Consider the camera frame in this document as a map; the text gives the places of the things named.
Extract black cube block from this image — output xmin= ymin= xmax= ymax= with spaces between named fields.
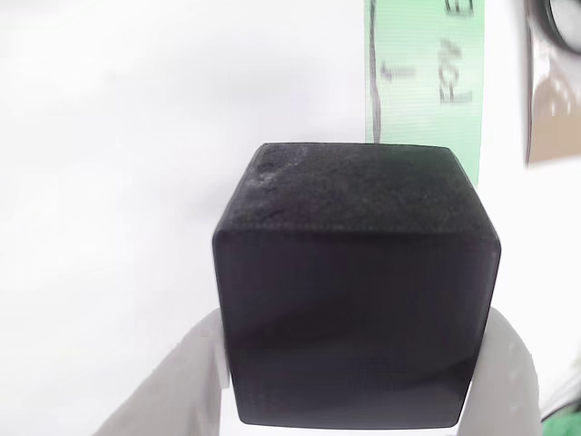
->
xmin=212 ymin=142 xmax=503 ymax=431

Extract green tape strip with writing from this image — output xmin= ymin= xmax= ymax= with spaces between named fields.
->
xmin=363 ymin=0 xmax=486 ymax=187

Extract black scissors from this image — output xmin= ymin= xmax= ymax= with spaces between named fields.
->
xmin=526 ymin=0 xmax=581 ymax=52

